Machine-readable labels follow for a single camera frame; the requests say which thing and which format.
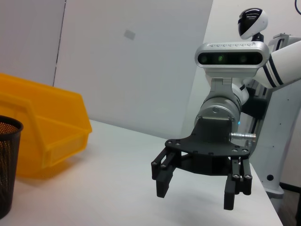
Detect yellow plastic bin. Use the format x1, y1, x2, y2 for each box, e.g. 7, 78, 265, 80
0, 73, 93, 181

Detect right gripper cable with plugs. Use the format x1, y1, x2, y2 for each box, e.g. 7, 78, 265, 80
230, 132, 258, 142

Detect black mesh cup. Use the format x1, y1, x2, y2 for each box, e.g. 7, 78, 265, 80
0, 115, 24, 218

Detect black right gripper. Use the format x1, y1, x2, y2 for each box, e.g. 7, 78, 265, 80
151, 116, 253, 211

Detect white and black robot head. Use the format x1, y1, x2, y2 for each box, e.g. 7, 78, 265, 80
237, 8, 269, 43

